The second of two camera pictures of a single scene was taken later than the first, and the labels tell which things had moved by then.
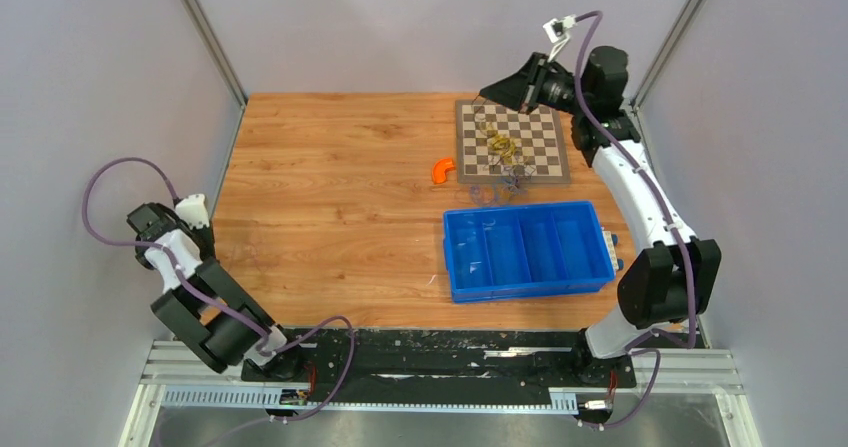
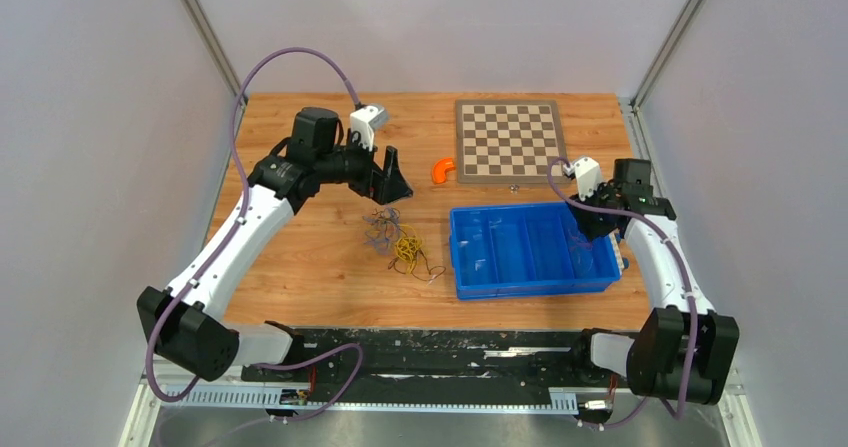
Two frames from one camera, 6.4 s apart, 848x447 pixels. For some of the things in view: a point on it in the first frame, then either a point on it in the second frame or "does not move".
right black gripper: x=513 y=91 -> x=590 y=229
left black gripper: x=207 y=233 -> x=388 y=185
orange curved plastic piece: x=439 y=168 does not move
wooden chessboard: x=498 y=144 does not move
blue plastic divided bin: x=525 y=251 does not move
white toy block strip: x=612 y=241 does not move
